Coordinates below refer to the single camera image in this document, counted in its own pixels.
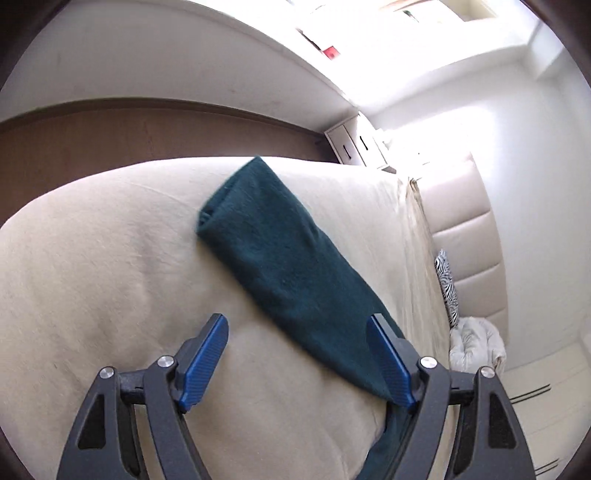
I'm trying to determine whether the dark teal knit sweater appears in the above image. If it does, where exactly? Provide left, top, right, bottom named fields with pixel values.
left=196, top=156, right=417, bottom=480

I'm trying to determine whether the white folded duvet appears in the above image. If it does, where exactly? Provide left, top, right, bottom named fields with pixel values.
left=449, top=317, right=507, bottom=375

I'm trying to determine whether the beige bed sheet mattress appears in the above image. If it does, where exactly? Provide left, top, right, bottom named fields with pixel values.
left=1, top=157, right=450, bottom=479

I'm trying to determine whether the zebra print pillow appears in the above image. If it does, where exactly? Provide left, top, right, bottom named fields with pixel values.
left=435, top=250, right=459, bottom=329

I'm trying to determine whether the beige padded headboard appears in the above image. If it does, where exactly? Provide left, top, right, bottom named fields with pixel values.
left=417, top=157, right=510, bottom=342

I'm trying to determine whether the white bedside table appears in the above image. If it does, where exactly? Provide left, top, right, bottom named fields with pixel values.
left=325, top=112, right=396, bottom=172

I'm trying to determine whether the white window ledge bench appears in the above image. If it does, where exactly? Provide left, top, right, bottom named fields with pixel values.
left=1, top=1, right=356, bottom=132

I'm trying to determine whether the small red box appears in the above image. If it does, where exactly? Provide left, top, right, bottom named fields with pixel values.
left=322, top=46, right=339, bottom=60

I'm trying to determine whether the white wardrobe with black handles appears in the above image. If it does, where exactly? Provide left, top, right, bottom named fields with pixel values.
left=502, top=343, right=590, bottom=479

